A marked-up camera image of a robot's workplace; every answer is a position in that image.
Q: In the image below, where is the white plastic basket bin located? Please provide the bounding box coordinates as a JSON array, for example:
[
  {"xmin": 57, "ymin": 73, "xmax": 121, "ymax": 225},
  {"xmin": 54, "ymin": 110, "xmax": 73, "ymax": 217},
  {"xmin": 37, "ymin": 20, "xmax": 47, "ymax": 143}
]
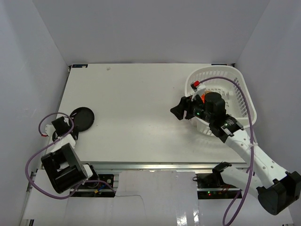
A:
[{"xmin": 185, "ymin": 65, "xmax": 257, "ymax": 130}]

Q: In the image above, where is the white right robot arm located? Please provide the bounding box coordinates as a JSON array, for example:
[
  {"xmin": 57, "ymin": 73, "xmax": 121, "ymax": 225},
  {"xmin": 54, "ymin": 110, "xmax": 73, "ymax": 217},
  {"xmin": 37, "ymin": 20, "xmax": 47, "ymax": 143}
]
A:
[{"xmin": 170, "ymin": 81, "xmax": 301, "ymax": 215}]

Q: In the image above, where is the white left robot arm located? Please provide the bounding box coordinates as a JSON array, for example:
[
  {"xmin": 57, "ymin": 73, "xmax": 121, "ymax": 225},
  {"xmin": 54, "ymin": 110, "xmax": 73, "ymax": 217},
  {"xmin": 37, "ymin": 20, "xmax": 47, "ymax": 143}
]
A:
[{"xmin": 41, "ymin": 116, "xmax": 99, "ymax": 194}]

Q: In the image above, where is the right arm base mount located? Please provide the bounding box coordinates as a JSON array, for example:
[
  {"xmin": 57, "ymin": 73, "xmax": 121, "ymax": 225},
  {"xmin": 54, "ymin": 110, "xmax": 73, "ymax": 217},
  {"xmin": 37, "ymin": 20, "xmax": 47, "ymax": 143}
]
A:
[{"xmin": 192, "ymin": 162, "xmax": 239, "ymax": 200}]

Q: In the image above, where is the orange round plate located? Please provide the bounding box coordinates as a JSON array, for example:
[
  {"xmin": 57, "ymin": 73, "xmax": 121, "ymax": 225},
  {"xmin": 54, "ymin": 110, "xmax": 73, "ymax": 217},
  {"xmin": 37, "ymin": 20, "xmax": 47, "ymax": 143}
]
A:
[{"xmin": 199, "ymin": 93, "xmax": 205, "ymax": 104}]

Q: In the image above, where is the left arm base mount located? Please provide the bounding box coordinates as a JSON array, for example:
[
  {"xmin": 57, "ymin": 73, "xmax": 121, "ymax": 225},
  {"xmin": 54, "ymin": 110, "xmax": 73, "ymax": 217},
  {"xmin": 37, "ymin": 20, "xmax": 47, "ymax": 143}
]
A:
[{"xmin": 71, "ymin": 174, "xmax": 119, "ymax": 198}]

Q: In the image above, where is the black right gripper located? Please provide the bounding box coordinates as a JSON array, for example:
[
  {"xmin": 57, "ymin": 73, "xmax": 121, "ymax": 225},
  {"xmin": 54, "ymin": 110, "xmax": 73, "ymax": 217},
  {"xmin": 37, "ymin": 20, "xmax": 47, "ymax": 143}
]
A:
[{"xmin": 170, "ymin": 92, "xmax": 214, "ymax": 124}]

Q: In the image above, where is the black round plate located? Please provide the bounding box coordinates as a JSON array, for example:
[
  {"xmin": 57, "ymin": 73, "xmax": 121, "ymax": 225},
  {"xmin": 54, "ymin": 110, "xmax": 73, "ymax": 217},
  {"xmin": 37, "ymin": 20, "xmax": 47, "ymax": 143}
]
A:
[{"xmin": 70, "ymin": 107, "xmax": 95, "ymax": 132}]

